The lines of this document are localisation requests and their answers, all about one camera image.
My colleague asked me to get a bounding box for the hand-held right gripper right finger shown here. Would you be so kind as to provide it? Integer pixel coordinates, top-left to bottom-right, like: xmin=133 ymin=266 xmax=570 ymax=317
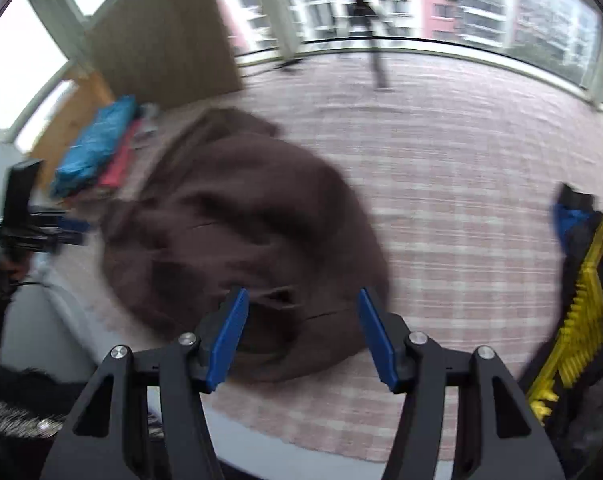
xmin=356 ymin=287 xmax=567 ymax=480

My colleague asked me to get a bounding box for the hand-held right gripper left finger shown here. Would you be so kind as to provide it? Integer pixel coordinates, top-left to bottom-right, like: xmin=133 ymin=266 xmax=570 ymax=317
xmin=40 ymin=286 xmax=250 ymax=480

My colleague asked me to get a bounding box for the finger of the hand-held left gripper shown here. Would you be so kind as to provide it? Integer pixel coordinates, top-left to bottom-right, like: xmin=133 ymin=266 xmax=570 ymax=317
xmin=30 ymin=212 xmax=91 ymax=255

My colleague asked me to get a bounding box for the brown long-sleeve shirt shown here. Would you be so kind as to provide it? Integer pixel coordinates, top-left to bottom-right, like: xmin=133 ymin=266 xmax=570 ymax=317
xmin=99 ymin=107 xmax=389 ymax=386

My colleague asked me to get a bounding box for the stack of folded clothes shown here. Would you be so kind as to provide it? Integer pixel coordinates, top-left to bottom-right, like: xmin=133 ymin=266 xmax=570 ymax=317
xmin=52 ymin=95 xmax=140 ymax=196

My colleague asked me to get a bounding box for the person's left hand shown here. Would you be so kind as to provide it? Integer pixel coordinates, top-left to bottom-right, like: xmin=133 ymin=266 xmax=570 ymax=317
xmin=0 ymin=255 xmax=32 ymax=286

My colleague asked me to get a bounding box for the pink folded garment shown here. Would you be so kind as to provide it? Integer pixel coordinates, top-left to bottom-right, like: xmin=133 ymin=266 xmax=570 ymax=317
xmin=96 ymin=120 xmax=143 ymax=191

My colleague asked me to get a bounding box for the pine wood panel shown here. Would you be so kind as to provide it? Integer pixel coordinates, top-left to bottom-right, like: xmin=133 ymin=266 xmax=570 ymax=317
xmin=32 ymin=70 xmax=115 ymax=191

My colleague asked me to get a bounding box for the person's black fuzzy sweater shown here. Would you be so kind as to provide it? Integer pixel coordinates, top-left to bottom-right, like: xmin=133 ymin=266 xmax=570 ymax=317
xmin=0 ymin=352 xmax=82 ymax=480

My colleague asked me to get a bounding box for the black and yellow jacket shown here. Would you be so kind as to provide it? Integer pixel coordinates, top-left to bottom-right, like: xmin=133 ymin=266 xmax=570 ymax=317
xmin=519 ymin=182 xmax=603 ymax=480

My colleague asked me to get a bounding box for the light wooden board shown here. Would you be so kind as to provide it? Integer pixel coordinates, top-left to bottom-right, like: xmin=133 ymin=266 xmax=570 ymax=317
xmin=84 ymin=0 xmax=245 ymax=111

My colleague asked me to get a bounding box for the black tripod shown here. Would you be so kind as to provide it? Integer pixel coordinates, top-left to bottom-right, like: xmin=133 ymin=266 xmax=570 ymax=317
xmin=276 ymin=0 xmax=397 ymax=91

